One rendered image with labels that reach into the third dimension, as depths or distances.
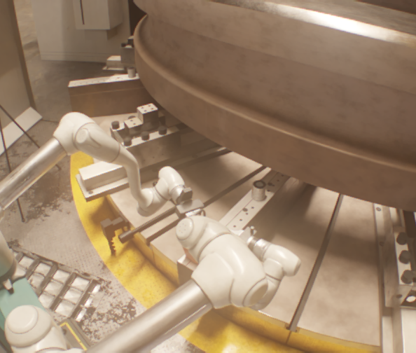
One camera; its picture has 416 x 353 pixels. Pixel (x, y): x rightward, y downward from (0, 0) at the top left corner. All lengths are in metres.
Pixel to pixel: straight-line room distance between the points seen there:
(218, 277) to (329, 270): 1.51
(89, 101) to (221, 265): 3.04
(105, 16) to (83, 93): 1.90
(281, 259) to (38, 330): 0.98
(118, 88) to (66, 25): 2.88
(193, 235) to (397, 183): 1.25
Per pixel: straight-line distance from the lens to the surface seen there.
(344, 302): 2.32
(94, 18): 5.58
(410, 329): 2.18
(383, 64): 1.73
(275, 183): 2.36
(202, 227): 1.07
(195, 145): 3.10
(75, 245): 3.03
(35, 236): 3.22
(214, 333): 2.45
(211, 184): 2.90
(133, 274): 2.74
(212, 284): 1.00
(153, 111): 2.79
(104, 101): 3.84
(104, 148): 1.53
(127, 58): 4.73
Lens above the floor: 2.17
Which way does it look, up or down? 39 degrees down
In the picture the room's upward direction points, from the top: straight up
